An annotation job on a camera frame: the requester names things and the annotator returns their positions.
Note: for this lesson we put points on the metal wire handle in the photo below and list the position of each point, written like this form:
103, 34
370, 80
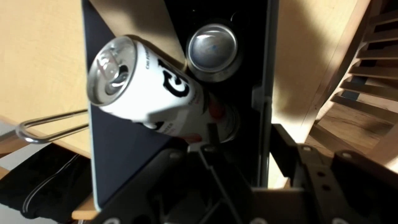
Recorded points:
51, 128

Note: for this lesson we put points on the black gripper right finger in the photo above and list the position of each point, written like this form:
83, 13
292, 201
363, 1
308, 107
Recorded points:
345, 187

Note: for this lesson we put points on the white drink can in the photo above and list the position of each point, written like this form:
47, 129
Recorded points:
130, 80

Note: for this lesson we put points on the black cloth bag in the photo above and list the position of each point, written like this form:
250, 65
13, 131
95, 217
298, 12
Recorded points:
51, 184

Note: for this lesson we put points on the dark grey landfill bin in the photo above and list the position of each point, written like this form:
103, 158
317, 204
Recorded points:
120, 148

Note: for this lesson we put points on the wooden chair near robot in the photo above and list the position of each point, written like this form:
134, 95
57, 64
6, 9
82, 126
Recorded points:
360, 112

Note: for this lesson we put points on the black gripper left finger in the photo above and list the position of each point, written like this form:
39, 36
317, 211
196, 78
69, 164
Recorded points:
179, 186

